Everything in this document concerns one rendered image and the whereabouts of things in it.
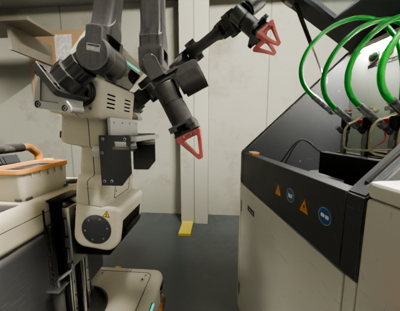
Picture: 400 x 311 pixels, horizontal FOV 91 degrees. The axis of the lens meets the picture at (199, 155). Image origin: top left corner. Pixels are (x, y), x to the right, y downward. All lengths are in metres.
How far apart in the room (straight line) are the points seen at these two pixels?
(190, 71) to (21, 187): 0.71
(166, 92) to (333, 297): 0.57
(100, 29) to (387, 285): 0.71
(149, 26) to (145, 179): 2.20
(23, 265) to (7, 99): 2.82
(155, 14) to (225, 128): 1.93
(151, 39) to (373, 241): 0.58
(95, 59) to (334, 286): 0.71
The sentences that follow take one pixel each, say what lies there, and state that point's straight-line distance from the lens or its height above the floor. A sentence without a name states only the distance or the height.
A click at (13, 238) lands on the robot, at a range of 0.87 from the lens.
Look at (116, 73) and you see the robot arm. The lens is 0.59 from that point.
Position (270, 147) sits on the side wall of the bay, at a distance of 1.06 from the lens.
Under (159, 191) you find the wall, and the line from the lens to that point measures 2.59.
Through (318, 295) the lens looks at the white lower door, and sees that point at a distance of 0.62.
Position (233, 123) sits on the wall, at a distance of 2.38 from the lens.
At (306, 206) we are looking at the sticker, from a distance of 0.57.
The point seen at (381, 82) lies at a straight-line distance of 0.59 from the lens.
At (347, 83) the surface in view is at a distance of 0.64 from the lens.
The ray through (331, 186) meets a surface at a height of 0.95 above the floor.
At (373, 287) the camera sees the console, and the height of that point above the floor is 0.81.
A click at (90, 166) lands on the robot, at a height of 0.93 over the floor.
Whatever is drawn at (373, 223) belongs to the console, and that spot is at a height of 0.91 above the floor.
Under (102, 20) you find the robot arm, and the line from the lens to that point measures 0.59.
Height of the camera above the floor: 1.06
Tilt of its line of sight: 8 degrees down
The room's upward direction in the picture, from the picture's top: straight up
